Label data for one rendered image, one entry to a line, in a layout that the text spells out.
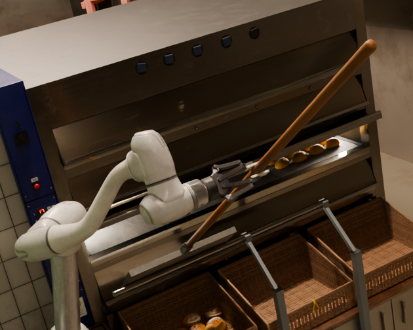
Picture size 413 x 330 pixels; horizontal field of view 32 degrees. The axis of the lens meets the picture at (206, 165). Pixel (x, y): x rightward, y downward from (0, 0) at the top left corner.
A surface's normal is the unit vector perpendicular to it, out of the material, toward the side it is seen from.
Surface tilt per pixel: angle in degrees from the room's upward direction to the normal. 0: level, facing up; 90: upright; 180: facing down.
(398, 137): 90
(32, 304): 90
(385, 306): 90
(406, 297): 90
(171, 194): 65
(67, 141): 70
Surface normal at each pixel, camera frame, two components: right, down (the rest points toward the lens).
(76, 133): 0.37, -0.09
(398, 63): -0.88, 0.32
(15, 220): 0.47, 0.23
